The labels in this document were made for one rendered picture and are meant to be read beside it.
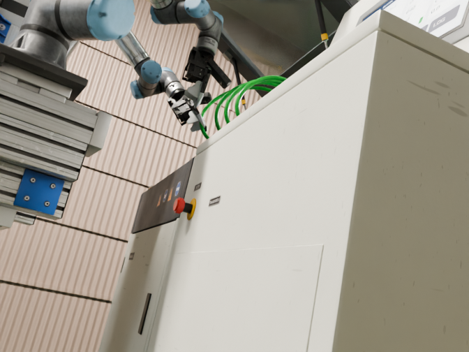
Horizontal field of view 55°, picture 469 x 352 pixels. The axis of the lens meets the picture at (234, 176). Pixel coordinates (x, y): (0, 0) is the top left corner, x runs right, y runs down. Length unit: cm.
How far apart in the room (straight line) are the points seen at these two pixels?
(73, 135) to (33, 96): 12
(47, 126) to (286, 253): 71
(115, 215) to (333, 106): 308
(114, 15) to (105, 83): 261
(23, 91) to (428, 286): 91
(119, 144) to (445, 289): 325
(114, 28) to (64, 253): 251
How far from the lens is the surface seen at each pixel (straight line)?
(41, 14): 122
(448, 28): 92
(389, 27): 58
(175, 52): 405
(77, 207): 350
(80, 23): 116
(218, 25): 171
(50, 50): 118
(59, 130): 112
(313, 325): 49
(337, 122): 55
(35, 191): 113
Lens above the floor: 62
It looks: 15 degrees up
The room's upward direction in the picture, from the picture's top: 12 degrees clockwise
